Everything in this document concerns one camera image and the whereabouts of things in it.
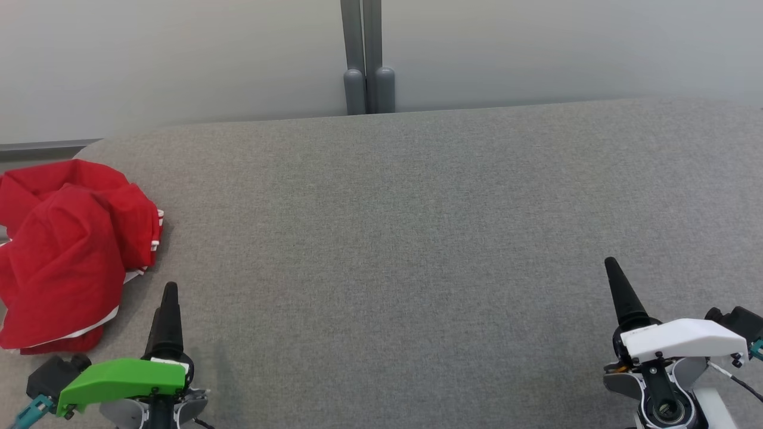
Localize red shorts with white trim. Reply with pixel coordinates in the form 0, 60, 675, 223
0, 159, 165, 281

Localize red shirt with white stripes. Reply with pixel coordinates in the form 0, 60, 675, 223
0, 184, 127, 356

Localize grey partition post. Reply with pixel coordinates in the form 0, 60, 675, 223
340, 0, 367, 116
362, 0, 396, 114

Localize grey wall rail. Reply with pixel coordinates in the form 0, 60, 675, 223
0, 139, 103, 161

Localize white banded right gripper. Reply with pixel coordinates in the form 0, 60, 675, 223
603, 257, 749, 429

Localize teal left camera connector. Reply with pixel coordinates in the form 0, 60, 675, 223
11, 393, 55, 429

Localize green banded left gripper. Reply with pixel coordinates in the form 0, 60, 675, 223
57, 282, 209, 429

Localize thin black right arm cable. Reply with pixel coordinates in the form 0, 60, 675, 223
708, 360, 763, 403

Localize grey fabric sofa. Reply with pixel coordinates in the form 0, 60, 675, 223
0, 95, 763, 429

